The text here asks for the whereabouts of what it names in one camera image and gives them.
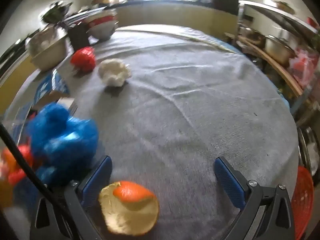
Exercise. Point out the pink plastic bag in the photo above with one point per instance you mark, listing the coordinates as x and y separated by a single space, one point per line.
303 67

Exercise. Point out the stack of red white bowls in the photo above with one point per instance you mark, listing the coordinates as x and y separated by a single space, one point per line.
103 26

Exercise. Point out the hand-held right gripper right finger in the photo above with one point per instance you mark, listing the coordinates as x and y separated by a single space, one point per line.
228 182

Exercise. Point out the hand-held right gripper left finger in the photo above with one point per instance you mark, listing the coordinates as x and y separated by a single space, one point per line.
98 177

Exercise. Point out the black wok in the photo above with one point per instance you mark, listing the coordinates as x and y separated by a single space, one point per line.
55 11

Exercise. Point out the yellow counter cabinets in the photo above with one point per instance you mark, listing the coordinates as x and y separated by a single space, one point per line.
175 13

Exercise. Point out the orange peel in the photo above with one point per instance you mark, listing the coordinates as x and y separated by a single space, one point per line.
130 212

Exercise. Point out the blue and white carton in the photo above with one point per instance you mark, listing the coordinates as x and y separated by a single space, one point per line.
48 88

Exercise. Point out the white paper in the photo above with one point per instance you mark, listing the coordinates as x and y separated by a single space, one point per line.
114 73

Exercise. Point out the red plastic basket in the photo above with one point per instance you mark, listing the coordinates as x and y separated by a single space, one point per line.
303 202

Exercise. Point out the metal pot with plastic cover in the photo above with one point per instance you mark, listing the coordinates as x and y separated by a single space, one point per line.
47 48

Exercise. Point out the grey tablecloth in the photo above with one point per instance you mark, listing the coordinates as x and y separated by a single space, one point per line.
190 100

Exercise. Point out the wooden shelf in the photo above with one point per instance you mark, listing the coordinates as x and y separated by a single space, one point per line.
275 65

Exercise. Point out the black utensil holder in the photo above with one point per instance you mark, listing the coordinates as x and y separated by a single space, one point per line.
78 37

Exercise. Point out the steel pot on shelf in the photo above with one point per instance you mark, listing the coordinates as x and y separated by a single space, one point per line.
278 47

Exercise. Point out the red and orange wrapper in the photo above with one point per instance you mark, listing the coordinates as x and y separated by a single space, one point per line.
16 165

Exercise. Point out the blue plastic bag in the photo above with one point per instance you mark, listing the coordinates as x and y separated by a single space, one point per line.
65 140

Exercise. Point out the red plastic bag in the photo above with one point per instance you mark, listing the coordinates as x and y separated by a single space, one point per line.
83 59

